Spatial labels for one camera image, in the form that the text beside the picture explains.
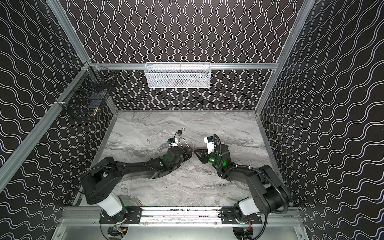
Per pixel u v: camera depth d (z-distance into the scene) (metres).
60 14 0.72
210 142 0.78
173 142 0.79
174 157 0.67
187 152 0.84
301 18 0.73
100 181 0.46
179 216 0.75
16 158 0.52
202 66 0.92
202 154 0.78
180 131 1.08
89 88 0.97
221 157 0.68
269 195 0.43
